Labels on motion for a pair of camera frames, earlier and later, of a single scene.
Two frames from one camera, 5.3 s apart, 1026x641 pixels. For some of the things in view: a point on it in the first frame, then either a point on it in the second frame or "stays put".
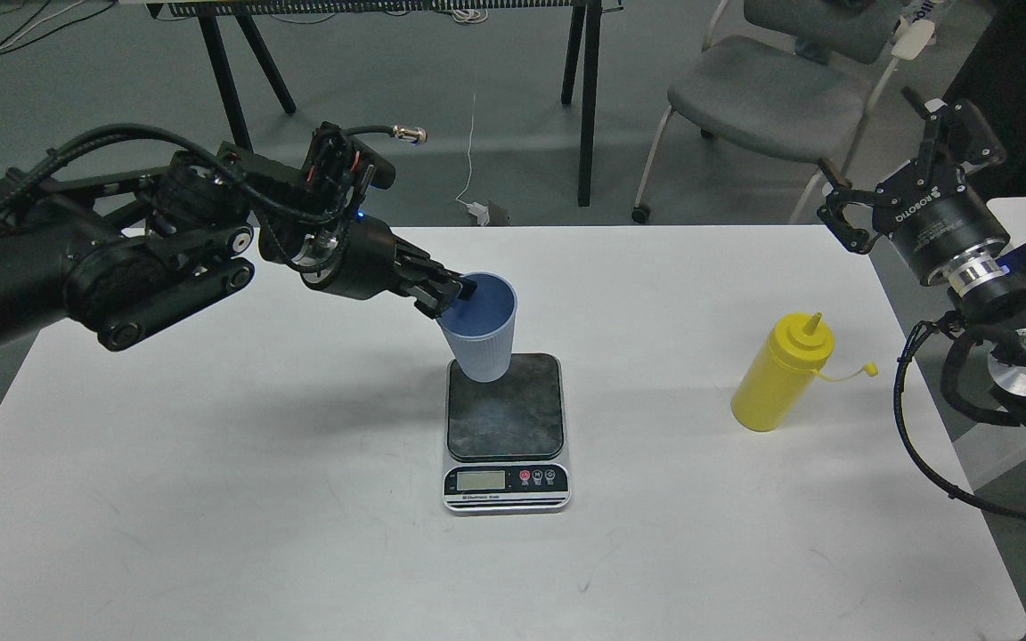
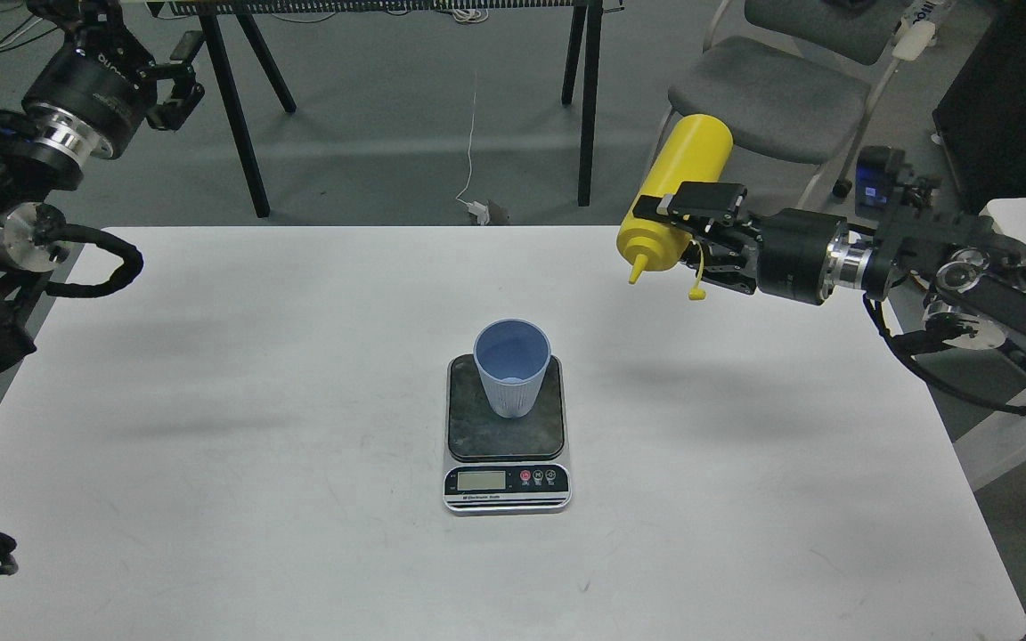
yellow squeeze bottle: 775,387 to 697,153
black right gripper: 932,217 to 792,245
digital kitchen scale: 504,440 stays put
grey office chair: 801,86 stays put
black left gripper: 363,261 to 102,81
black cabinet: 1024,69 stays put
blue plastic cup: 481,328 to 512,355
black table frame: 582,15 stays put
